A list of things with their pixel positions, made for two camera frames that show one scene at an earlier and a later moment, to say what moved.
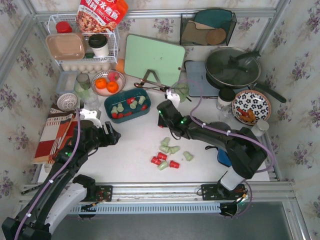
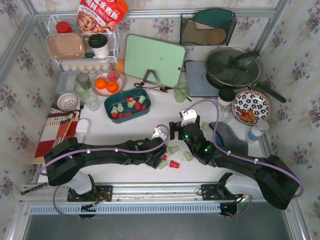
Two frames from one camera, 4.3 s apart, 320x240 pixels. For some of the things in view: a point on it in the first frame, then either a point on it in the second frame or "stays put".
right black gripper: [165, 110] -> [180, 130]
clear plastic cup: [92, 102] stays put
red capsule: [114, 115] stays put
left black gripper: [107, 135] -> [161, 153]
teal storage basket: [125, 106] stays put
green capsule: [120, 108] stays put
